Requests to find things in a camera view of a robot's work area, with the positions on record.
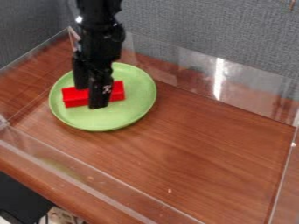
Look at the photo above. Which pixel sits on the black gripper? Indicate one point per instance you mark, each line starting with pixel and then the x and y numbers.
pixel 102 37

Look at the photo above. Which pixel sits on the red rectangular block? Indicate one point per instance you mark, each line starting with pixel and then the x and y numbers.
pixel 75 98

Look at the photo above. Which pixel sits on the green round plate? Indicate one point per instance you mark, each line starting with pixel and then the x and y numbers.
pixel 121 113

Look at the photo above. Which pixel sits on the white power strip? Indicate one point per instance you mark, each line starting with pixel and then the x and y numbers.
pixel 60 216

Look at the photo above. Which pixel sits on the clear acrylic corner bracket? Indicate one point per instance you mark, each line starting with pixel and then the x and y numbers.
pixel 74 39

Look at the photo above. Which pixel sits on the clear acrylic enclosure walls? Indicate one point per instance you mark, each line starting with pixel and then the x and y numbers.
pixel 210 159

